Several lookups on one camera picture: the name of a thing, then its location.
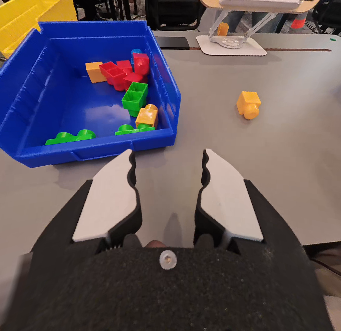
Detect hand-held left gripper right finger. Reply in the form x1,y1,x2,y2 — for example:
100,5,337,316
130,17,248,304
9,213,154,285
195,149,264,242

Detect orange traffic cone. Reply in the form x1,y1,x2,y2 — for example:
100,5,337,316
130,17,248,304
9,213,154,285
291,14,308,28

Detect yellow plastic bin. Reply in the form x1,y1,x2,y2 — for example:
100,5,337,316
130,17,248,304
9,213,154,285
0,0,78,59

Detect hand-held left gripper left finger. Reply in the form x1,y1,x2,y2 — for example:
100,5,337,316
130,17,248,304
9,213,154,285
72,149,143,243

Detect pile of colourful toy blocks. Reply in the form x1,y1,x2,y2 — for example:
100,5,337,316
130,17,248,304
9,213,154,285
45,49,159,146

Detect blue plastic bin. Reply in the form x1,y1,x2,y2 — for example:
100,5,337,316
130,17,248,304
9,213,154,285
0,21,182,168

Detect yellow toy block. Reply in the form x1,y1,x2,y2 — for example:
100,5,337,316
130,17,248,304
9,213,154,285
237,91,261,120

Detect white document stand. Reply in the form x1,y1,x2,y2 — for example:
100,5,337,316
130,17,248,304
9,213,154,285
196,0,320,56

